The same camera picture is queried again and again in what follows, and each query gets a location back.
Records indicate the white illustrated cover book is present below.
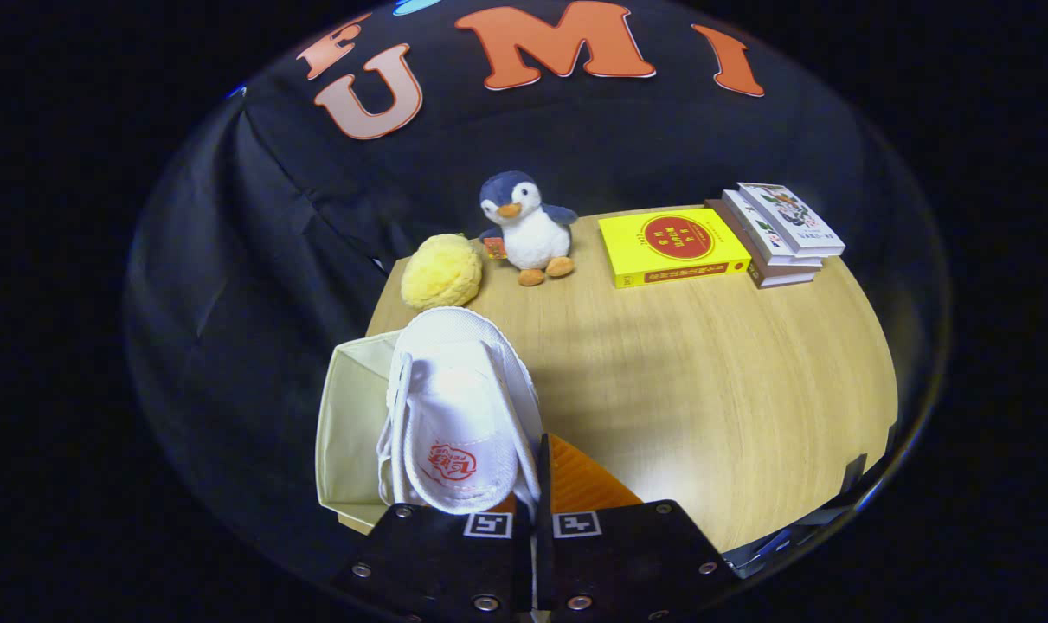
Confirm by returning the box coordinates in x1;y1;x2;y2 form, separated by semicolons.
737;182;846;259

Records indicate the thin white book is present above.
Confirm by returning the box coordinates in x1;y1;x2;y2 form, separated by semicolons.
721;189;824;268

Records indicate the white canvas shoe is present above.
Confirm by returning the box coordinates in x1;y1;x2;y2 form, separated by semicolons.
376;306;547;518

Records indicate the yellow round bread plush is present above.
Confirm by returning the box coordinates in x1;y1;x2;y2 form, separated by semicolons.
400;233;485;312

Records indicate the brown thick book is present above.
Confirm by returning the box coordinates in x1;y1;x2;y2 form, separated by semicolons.
705;199;818;290

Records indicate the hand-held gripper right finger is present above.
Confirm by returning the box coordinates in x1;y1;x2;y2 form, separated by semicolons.
537;433;737;622

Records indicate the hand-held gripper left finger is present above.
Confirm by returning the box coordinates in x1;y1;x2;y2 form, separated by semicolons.
333;498;538;623

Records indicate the cream fabric storage box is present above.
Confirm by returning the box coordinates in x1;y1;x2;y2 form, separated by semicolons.
315;330;405;530

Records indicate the penguin plush toy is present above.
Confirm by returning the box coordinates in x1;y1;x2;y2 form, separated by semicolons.
478;170;580;288

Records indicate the yellow book with red circle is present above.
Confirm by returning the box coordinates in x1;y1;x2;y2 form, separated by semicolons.
598;207;753;290

